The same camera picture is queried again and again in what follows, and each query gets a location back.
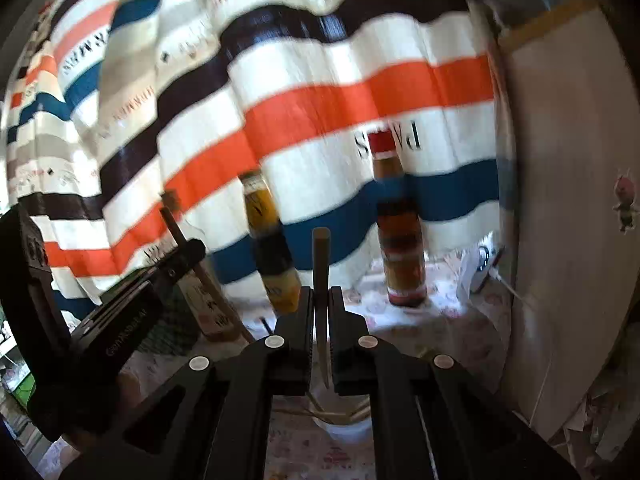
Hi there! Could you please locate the wooden chopstick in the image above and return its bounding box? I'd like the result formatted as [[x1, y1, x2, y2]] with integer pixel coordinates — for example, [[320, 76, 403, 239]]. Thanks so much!
[[312, 226, 331, 387]]

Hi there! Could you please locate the chopstick in cup right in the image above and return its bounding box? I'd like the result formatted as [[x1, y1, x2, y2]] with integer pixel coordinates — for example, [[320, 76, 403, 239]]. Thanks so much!
[[308, 402, 371, 426]]

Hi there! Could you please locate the translucent plastic cup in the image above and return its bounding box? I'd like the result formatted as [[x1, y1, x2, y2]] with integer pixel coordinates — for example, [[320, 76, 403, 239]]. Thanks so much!
[[309, 382, 372, 444]]

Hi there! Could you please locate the green checkered box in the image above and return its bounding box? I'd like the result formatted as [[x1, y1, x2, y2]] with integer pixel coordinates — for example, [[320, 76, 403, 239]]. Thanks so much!
[[107, 286, 200, 360]]

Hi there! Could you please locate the clear cooking wine bottle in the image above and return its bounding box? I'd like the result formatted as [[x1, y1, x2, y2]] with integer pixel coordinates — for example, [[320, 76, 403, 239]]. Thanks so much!
[[160, 190, 241, 342]]

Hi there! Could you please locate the wooden utensil in cup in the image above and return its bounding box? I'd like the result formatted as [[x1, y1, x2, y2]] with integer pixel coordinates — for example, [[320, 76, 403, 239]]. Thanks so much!
[[160, 205, 255, 342]]

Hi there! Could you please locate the white power adapter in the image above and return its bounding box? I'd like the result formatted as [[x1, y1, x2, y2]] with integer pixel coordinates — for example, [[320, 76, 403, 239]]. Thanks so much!
[[457, 244, 502, 302]]

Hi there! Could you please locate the red capped sauce bottle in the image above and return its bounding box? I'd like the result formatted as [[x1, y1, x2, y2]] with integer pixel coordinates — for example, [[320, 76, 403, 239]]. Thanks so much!
[[368, 127, 426, 308]]

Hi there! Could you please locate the dark soy sauce bottle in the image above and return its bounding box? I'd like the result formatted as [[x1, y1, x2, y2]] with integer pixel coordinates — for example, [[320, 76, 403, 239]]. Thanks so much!
[[240, 169, 302, 315]]

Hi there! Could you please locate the striped curtain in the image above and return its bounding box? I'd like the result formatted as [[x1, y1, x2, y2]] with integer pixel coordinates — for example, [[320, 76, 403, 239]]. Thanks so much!
[[1, 0, 500, 316]]

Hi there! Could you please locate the white refrigerator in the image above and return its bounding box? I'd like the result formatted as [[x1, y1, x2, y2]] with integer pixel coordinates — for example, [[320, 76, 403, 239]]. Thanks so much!
[[500, 0, 639, 438]]

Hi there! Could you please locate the white charger cable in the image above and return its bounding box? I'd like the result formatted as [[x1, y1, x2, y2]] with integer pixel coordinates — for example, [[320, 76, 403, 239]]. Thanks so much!
[[487, 266, 557, 426]]

